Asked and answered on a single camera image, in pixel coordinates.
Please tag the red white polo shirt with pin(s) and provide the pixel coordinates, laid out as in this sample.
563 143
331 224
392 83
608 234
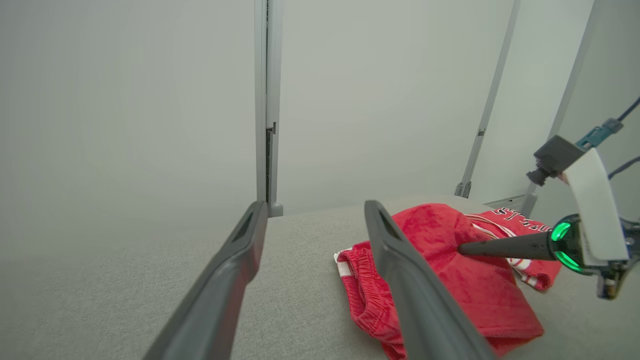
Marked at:
542 270

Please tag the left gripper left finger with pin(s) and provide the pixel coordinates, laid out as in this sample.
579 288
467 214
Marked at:
220 290

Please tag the grey partition post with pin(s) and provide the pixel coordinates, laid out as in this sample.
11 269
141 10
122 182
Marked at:
491 90
529 202
275 75

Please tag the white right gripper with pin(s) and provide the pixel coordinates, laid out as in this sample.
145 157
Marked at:
595 210

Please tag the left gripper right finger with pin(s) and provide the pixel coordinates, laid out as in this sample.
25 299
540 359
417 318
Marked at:
420 300

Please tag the teal right camera connector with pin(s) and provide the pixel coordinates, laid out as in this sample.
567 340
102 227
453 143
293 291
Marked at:
597 135

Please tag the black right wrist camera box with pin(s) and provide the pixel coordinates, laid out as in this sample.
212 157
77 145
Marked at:
557 155

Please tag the red knit shorts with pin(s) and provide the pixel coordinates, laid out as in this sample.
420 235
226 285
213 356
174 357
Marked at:
480 295

